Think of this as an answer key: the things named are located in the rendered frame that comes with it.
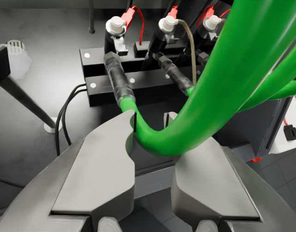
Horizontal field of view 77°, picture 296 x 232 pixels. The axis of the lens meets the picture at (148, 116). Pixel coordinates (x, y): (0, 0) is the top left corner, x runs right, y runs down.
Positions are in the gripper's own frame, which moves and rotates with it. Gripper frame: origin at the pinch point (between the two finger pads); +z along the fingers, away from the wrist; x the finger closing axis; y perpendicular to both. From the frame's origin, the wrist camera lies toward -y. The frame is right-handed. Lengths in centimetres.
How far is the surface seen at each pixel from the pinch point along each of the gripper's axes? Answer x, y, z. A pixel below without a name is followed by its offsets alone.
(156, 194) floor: 13, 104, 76
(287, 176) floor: 131, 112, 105
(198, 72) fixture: 12.2, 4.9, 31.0
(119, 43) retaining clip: -4.2, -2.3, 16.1
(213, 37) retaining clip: 10.3, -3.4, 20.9
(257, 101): 9.1, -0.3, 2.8
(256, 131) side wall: 26.9, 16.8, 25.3
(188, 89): 5.5, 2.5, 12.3
